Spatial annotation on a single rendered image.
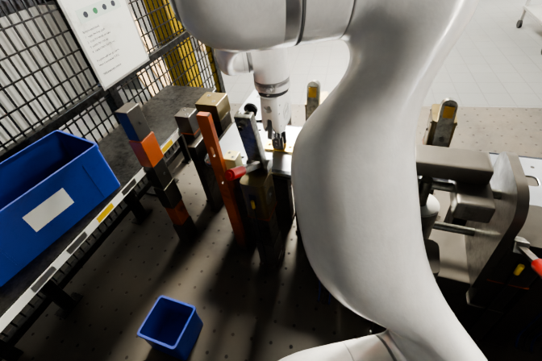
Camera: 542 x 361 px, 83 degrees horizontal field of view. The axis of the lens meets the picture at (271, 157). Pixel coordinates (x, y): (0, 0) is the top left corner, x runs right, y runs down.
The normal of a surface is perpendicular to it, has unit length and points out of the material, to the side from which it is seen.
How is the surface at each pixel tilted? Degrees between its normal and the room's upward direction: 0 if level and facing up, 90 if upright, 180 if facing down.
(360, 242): 62
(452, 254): 0
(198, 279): 0
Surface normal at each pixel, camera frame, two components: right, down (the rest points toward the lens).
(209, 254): -0.11, -0.76
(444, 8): -0.07, 0.13
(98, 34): 0.94, 0.14
